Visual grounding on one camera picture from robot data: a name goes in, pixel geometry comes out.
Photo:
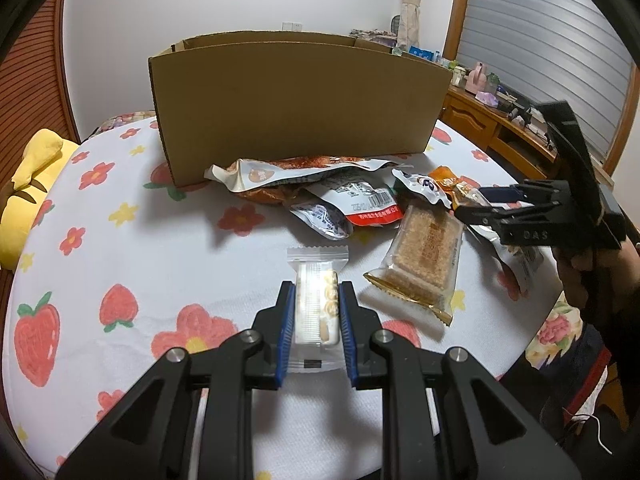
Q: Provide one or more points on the floral cloth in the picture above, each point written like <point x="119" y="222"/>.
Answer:
<point x="552" y="335"/>

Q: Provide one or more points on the silver white snack packet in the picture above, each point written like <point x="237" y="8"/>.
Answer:
<point x="525" y="265"/>

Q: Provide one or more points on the small amber snack packet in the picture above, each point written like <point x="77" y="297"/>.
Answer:
<point x="467" y="192"/>

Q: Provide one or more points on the brown cracker snack packet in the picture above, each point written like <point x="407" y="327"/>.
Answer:
<point x="425" y="250"/>

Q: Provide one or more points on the pink desk item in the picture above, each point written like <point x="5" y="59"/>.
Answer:
<point x="476" y="80"/>

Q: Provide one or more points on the white red barcode snack packet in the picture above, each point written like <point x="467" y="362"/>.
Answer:
<point x="367" y="205"/>

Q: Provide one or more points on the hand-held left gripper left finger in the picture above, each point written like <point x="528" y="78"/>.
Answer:
<point x="286" y="330"/>

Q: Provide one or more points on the patterned curtain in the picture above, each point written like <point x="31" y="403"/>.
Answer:
<point x="412" y="0"/>

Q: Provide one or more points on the blue box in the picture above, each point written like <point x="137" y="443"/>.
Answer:
<point x="421" y="52"/>

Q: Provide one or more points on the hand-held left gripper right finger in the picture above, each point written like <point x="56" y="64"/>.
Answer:
<point x="348" y="330"/>

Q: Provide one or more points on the white wafer snack packet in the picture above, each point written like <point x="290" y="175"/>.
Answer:
<point x="315" y="280"/>

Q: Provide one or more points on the strawberry flower printed bedsheet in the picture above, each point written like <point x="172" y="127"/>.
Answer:
<point x="165" y="260"/>

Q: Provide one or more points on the silver orange blue snack packet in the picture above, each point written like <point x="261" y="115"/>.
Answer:
<point x="420" y="185"/>

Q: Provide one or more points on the brown cardboard box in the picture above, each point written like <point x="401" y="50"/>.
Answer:
<point x="300" y="105"/>

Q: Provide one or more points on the large orange white snack packet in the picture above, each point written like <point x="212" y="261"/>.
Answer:
<point x="260" y="175"/>

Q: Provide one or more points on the white wall socket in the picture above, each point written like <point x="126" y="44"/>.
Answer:
<point x="292" y="26"/>

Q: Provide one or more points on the green bottle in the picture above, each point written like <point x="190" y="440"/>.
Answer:
<point x="493" y="85"/>

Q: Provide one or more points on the purple desk item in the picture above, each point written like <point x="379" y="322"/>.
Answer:
<point x="486" y="98"/>

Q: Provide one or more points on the yellow plush toy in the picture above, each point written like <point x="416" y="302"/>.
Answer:
<point x="35" y="185"/>

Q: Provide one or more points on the wooden desk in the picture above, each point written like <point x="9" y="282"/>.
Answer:
<point x="480" y="120"/>

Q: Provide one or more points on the person's dark clothing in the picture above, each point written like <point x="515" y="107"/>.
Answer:
<point x="575" y="410"/>

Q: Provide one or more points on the floral quilt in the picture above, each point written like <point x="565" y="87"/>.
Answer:
<point x="125" y="119"/>

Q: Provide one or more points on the brown slatted wooden door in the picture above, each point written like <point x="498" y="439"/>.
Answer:
<point x="30" y="75"/>

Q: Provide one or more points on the grey window blinds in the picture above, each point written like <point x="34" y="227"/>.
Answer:
<point x="540" y="35"/>

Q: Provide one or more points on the black desk gadget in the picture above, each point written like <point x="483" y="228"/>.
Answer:
<point x="517" y="110"/>

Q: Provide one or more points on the small dark blue snack packet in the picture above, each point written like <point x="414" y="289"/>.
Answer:
<point x="322" y="217"/>

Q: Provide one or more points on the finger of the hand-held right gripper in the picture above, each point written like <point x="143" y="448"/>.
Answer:
<point x="480" y="214"/>
<point x="505" y="194"/>

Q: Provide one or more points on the person's right hand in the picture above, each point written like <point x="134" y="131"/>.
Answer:
<point x="575" y="275"/>

